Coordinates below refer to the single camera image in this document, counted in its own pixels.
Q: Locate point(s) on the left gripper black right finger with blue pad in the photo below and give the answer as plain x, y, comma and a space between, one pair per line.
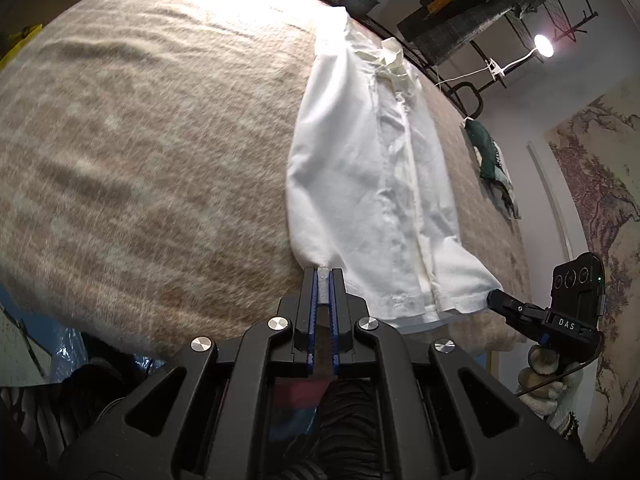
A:
340, 327

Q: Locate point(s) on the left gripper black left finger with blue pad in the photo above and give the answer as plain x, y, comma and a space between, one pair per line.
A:
304, 341

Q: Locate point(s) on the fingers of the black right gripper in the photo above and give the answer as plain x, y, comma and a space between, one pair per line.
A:
505, 305

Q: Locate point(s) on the white button-up shirt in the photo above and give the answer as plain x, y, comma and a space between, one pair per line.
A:
367, 186

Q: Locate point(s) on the white gloved hand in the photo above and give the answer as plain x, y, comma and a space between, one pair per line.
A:
549, 389

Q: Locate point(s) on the green white hanging cloth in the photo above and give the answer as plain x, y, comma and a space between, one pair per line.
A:
493, 170

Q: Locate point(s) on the blue plastic bag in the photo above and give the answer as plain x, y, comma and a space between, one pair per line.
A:
36, 350

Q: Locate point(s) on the clip-on lamp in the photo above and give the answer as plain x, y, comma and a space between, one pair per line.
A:
542, 47

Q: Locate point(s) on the beige fuzzy bed blanket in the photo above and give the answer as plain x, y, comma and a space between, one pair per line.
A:
144, 149

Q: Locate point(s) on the black camera box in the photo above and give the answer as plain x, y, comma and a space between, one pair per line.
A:
578, 288

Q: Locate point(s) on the black metal headboard frame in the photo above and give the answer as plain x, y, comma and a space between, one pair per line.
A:
473, 44

